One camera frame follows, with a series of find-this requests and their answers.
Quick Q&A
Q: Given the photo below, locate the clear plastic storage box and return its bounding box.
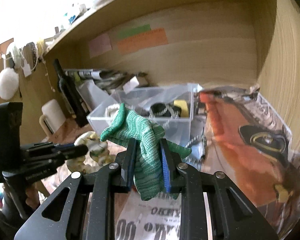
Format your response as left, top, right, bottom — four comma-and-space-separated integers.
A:
87, 83, 203, 143

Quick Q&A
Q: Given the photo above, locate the dark glass bottle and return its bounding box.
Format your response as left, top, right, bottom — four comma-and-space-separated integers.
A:
52, 59, 90, 128

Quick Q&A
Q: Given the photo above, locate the crumpled printed paper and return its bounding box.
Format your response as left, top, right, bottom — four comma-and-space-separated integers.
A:
99, 70, 148, 92

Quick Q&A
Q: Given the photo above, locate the green knit glove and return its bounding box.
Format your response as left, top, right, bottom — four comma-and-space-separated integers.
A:
100, 103, 192, 201

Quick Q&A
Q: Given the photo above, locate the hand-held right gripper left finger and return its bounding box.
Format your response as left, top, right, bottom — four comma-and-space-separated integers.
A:
14, 138, 138, 240

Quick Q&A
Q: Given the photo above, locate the white mug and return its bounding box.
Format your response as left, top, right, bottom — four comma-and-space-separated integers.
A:
39, 99, 66, 135

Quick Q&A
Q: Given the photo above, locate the white and yellow plush toy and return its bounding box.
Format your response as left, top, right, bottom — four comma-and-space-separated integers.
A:
67, 131, 116, 173

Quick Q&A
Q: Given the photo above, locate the wooden shelf unit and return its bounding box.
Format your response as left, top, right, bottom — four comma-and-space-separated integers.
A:
0, 0, 300, 155

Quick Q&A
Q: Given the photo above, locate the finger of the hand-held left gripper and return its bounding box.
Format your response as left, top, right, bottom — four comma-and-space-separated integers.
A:
21, 142, 77, 155
27, 144, 88, 172

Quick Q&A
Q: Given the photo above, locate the orange foil snack bag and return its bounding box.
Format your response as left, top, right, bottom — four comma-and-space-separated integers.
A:
197, 84, 300, 240

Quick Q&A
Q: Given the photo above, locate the black oval brush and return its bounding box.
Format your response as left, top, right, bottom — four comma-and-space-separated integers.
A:
22, 42, 40, 72

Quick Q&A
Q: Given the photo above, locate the white paper tag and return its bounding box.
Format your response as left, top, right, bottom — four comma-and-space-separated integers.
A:
22, 62, 33, 78

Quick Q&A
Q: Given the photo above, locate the white fluffy pom-pom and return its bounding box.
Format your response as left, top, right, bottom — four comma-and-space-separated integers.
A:
0, 67, 20, 100

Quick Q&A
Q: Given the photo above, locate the green sticky note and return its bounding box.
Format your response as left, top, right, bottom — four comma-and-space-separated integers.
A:
117, 24, 152, 39

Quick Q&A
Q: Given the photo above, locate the pink sticky note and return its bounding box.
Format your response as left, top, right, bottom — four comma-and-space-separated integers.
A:
88, 33, 113, 58

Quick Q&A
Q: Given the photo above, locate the translucent plastic container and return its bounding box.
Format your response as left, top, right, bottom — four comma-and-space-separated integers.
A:
64, 67, 110, 110

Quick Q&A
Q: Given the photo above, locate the printed paper sheet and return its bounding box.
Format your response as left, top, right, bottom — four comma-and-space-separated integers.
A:
114, 190, 183, 240

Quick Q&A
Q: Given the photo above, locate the orange sticky note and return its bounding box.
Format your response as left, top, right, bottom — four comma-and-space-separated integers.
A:
117, 28, 168, 55

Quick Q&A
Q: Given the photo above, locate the person's left hand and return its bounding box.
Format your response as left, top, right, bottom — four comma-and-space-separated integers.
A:
26, 183, 42, 207

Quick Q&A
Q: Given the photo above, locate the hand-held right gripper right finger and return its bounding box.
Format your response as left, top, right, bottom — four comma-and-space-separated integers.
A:
160, 139, 278, 240

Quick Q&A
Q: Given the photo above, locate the yellow sponge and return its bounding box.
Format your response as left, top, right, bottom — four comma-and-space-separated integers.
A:
174, 100, 190, 118

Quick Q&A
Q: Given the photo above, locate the metal chain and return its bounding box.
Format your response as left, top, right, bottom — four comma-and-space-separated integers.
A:
186, 133, 207, 160

